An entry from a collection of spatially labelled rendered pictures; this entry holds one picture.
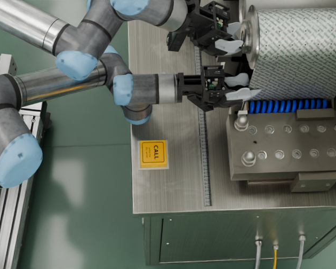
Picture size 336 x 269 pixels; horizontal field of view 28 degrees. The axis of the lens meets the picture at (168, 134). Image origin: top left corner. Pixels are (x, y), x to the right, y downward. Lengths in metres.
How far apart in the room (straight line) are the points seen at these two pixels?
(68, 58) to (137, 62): 0.57
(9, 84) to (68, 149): 1.26
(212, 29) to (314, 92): 0.41
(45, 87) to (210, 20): 0.44
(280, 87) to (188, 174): 0.34
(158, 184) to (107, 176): 0.97
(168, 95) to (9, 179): 0.43
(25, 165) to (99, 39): 0.32
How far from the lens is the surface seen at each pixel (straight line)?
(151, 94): 1.61
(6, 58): 2.11
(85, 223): 2.69
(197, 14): 1.41
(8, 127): 1.47
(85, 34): 1.39
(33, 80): 1.61
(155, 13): 1.37
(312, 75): 1.65
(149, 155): 1.78
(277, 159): 1.70
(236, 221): 1.92
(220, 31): 1.44
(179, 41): 1.50
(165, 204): 1.77
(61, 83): 1.64
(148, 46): 1.94
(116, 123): 2.81
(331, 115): 1.75
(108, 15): 1.41
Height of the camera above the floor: 2.61
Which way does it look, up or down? 69 degrees down
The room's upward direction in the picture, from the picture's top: 4 degrees clockwise
